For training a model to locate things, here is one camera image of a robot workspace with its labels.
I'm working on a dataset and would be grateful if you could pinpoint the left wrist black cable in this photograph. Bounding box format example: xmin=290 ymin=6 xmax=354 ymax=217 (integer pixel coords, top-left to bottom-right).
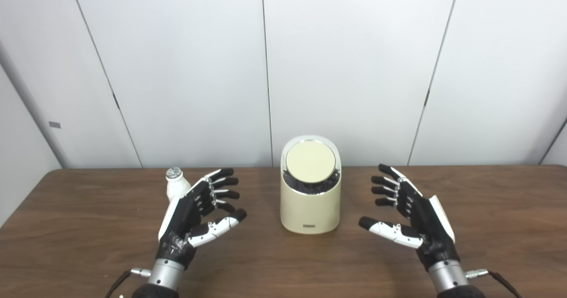
xmin=105 ymin=268 xmax=151 ymax=298

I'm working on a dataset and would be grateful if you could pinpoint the black trash bag liner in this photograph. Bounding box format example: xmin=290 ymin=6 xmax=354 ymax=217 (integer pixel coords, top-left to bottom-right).
xmin=283 ymin=170 xmax=341 ymax=195

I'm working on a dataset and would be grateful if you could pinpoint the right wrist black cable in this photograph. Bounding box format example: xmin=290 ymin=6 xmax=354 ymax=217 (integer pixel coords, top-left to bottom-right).
xmin=465 ymin=268 xmax=523 ymax=298

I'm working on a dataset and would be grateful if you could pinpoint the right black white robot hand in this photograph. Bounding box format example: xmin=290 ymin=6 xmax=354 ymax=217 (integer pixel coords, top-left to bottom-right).
xmin=358 ymin=164 xmax=461 ymax=272

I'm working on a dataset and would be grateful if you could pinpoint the cream-colored bin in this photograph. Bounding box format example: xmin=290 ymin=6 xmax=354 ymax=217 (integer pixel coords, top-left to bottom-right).
xmin=280 ymin=135 xmax=342 ymax=235

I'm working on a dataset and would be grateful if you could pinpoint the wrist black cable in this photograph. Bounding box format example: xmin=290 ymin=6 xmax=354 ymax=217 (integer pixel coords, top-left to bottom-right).
xmin=465 ymin=268 xmax=523 ymax=298
xmin=105 ymin=268 xmax=151 ymax=298

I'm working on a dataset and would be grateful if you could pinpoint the cream round bin lid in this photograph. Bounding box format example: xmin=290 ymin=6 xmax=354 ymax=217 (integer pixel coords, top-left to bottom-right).
xmin=286 ymin=141 xmax=336 ymax=183

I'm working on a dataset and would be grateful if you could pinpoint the small white plastic bottle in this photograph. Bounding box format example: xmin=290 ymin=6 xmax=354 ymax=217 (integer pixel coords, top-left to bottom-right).
xmin=165 ymin=167 xmax=192 ymax=203

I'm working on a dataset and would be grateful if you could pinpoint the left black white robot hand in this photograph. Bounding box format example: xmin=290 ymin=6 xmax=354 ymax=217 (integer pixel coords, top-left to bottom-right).
xmin=156 ymin=168 xmax=247 ymax=270

